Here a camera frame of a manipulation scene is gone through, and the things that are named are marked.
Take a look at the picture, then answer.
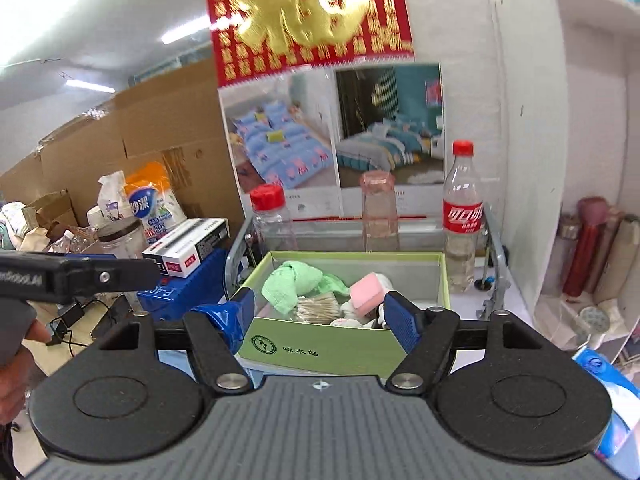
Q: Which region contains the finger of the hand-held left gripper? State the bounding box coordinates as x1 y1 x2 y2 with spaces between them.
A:
64 253 162 295

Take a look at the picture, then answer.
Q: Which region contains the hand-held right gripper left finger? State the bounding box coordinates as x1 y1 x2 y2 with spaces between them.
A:
95 287 257 395

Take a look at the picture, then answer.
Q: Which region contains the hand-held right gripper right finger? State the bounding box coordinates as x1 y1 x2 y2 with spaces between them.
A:
382 291 547 395

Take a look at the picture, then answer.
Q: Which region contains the light green towel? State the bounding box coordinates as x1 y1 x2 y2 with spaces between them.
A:
261 260 352 316

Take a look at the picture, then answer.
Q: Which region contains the green cardboard box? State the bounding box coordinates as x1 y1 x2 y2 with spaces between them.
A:
234 251 452 380

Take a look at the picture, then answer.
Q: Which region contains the person's left hand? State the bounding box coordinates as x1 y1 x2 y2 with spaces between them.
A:
0 320 52 427

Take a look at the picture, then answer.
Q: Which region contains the grey-lid clear jar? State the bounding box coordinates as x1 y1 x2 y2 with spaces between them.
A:
97 217 149 262

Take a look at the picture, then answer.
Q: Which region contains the beige cloth bag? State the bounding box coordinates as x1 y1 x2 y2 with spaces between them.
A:
19 226 52 252

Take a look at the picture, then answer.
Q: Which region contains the pink sponge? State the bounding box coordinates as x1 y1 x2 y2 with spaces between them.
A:
348 272 387 314

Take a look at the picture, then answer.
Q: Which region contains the blue box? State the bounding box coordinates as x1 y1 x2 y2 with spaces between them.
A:
137 249 234 324

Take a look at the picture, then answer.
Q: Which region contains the black and white carton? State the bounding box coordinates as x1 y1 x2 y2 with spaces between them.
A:
142 218 231 279

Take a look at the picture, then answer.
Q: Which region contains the white tissue pack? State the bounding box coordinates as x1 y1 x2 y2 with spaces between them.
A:
87 170 129 232

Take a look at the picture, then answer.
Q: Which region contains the pack of cotton swabs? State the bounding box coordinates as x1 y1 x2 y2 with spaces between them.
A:
294 294 352 324

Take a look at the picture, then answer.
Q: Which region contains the red-lid clear jar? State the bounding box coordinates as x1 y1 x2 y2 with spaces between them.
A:
249 183 297 254

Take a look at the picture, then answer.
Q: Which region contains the pink clear cup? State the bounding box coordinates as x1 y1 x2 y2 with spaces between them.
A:
359 170 402 254

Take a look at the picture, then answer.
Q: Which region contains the red-label cola bottle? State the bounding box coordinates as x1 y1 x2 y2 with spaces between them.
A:
441 139 487 294

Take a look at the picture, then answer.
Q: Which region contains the large cardboard box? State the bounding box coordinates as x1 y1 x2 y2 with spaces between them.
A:
0 56 247 242

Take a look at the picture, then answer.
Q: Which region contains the ceiling light tube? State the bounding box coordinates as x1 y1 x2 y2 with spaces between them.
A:
64 78 117 94
160 19 212 45

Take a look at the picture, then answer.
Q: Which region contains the white round fan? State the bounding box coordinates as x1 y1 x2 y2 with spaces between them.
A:
574 305 619 352

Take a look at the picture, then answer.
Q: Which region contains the red thermos flask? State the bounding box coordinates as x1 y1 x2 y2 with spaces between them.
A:
561 197 609 298

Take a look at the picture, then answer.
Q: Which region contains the blue plastic packet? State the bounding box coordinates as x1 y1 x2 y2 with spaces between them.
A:
571 347 640 462

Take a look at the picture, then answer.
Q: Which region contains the beige thermos flask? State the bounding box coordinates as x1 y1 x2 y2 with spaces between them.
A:
594 211 640 304

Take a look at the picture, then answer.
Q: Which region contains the black charger with cable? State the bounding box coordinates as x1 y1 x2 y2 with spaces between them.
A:
46 299 109 350

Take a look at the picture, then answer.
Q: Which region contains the red wall calendar poster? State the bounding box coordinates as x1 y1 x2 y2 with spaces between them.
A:
201 0 447 222

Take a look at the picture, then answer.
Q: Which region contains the white wall shelf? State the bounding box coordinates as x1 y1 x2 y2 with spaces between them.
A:
529 0 640 356

